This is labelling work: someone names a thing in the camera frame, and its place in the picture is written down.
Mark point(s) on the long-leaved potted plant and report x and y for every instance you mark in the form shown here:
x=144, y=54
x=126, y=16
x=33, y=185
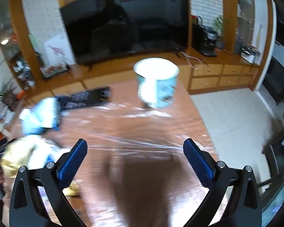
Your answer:
x=6, y=92

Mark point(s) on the small green potted plant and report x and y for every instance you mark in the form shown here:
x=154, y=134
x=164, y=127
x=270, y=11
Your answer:
x=219, y=28

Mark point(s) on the white fish drawing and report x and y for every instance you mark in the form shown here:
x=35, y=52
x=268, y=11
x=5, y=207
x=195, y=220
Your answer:
x=56, y=50

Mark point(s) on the blue and white paper cup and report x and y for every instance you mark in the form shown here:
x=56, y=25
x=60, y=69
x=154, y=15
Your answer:
x=159, y=89

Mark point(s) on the yellow wrapper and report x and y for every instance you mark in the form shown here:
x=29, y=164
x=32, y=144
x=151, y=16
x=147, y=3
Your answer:
x=21, y=155

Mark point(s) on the dark blue flat packet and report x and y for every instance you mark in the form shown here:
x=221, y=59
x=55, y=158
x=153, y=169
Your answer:
x=85, y=98

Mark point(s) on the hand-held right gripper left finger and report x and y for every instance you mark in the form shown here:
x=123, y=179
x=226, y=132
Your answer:
x=72, y=163

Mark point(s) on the wooden television cabinet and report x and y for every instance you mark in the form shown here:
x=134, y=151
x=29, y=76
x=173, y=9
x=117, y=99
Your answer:
x=217, y=75

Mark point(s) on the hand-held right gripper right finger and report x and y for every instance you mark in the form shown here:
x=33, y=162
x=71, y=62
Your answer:
x=198, y=163

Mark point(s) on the black flat television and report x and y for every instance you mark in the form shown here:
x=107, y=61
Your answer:
x=123, y=26

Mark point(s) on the black coffee machine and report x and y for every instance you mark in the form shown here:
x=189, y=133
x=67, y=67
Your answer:
x=208, y=41

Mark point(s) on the blue wrapper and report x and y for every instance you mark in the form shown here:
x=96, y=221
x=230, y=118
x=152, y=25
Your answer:
x=39, y=117

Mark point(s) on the dark chair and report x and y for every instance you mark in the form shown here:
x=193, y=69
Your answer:
x=278, y=151

